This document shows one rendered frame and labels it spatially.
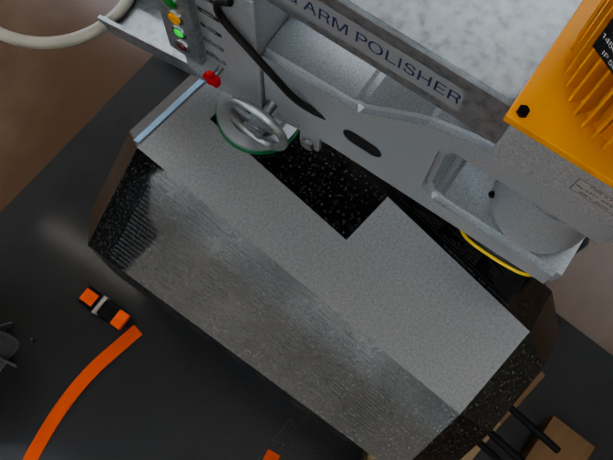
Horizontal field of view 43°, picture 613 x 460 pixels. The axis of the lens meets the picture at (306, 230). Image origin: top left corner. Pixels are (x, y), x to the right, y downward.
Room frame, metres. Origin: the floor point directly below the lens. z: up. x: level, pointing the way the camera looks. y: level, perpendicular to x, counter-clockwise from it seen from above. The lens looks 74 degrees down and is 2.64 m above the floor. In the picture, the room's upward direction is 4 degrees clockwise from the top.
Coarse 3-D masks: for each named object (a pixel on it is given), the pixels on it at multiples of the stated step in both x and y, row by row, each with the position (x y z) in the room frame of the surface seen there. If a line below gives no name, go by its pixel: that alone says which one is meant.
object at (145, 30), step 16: (144, 0) 1.05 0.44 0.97; (128, 16) 1.01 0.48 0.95; (144, 16) 1.01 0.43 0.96; (160, 16) 1.01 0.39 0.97; (112, 32) 0.96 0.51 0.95; (128, 32) 0.94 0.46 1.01; (144, 32) 0.96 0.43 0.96; (160, 32) 0.96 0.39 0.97; (144, 48) 0.91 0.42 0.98; (160, 48) 0.88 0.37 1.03; (176, 64) 0.86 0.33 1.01; (304, 144) 0.63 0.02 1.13
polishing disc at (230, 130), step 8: (224, 96) 0.84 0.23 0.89; (232, 96) 0.84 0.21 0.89; (216, 112) 0.80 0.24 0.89; (224, 112) 0.80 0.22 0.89; (224, 120) 0.78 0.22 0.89; (232, 120) 0.78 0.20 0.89; (280, 120) 0.79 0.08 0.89; (224, 128) 0.76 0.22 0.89; (232, 128) 0.76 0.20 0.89; (288, 128) 0.77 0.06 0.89; (232, 136) 0.74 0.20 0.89; (240, 136) 0.74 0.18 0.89; (264, 136) 0.74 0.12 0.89; (272, 136) 0.74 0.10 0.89; (288, 136) 0.75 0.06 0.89; (240, 144) 0.72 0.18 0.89; (248, 144) 0.72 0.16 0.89; (256, 144) 0.72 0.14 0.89
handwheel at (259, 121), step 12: (228, 108) 0.64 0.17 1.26; (240, 108) 0.64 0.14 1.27; (252, 108) 0.62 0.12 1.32; (264, 108) 0.65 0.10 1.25; (240, 120) 0.64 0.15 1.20; (252, 120) 0.62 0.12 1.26; (264, 120) 0.60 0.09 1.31; (252, 132) 0.61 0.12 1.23; (264, 132) 0.60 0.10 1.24; (276, 132) 0.58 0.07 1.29; (264, 144) 0.60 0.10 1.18; (276, 144) 0.59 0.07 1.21
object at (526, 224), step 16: (496, 192) 0.48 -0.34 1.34; (512, 192) 0.45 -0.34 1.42; (496, 208) 0.45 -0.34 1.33; (512, 208) 0.43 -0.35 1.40; (528, 208) 0.41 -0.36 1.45; (512, 224) 0.41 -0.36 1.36; (528, 224) 0.40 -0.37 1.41; (544, 224) 0.39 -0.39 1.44; (560, 224) 0.38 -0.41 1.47; (512, 240) 0.40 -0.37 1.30; (528, 240) 0.39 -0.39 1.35; (544, 240) 0.38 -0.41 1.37; (560, 240) 0.38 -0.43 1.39; (576, 240) 0.39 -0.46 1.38
